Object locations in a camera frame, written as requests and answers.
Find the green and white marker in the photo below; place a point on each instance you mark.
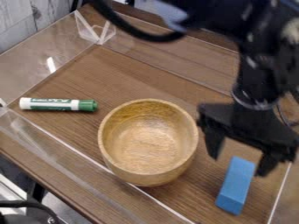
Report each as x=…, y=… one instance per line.
x=58, y=104

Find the brown wooden bowl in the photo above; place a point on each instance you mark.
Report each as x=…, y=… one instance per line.
x=147, y=138

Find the black table clamp with cable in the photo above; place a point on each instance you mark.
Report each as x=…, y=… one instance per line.
x=18, y=218

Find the clear acrylic corner bracket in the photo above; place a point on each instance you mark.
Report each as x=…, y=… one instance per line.
x=94, y=33

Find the clear acrylic tray wall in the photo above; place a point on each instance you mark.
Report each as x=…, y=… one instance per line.
x=54, y=146

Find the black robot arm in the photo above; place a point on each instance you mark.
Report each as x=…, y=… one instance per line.
x=264, y=26

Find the blue rectangular block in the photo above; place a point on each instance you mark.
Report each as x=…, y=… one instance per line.
x=234, y=191

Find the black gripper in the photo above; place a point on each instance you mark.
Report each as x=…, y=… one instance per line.
x=256, y=128

